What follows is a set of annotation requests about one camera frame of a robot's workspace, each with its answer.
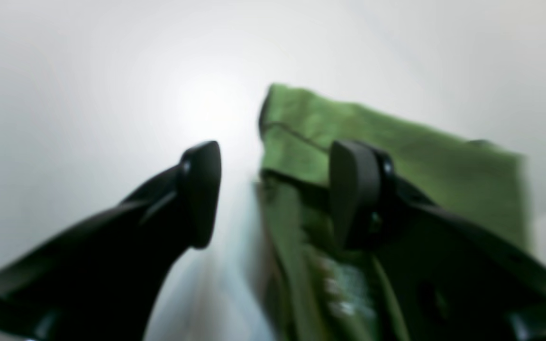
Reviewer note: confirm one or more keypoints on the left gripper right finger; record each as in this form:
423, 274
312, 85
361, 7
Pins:
453, 280

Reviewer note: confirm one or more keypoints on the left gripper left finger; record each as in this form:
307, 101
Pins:
99, 279

